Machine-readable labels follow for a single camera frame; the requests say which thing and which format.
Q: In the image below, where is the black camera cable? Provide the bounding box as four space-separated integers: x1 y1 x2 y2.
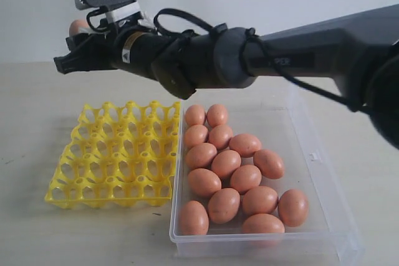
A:
84 7 365 113

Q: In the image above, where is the yellow plastic egg tray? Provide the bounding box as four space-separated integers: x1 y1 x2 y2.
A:
44 100 181 209

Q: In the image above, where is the clear plastic storage box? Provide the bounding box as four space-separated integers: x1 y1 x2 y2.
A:
169 87 363 265

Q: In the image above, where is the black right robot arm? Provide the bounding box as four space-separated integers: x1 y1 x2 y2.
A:
54 5 398 146

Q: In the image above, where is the brown egg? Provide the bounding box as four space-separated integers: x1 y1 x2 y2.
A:
229 133 262 158
185 143 218 169
206 104 229 128
69 19 89 36
187 168 222 198
179 201 209 235
277 189 309 227
211 150 241 179
185 104 206 126
208 188 241 224
242 186 279 216
208 124 233 150
253 149 285 179
242 214 285 234
229 164 262 195
184 125 208 148

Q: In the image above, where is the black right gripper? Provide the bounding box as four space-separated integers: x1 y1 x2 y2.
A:
54 26 174 80

